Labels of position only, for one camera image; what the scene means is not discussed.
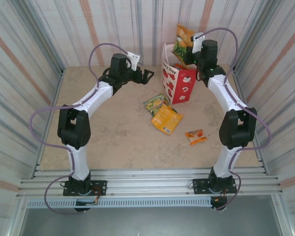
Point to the green snack bag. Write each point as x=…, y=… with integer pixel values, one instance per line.
x=153, y=103

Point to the orange and green chip bag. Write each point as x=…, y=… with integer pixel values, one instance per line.
x=180, y=49

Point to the yellow tortilla chip bag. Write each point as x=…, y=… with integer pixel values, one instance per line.
x=166, y=119

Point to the orange cracker packet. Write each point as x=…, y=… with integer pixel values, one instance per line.
x=195, y=137

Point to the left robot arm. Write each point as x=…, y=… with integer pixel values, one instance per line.
x=76, y=123

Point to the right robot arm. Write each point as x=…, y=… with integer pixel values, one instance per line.
x=238, y=127

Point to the red and white paper bag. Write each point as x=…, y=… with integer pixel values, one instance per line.
x=182, y=86

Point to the aluminium rail frame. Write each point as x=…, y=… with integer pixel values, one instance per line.
x=147, y=177

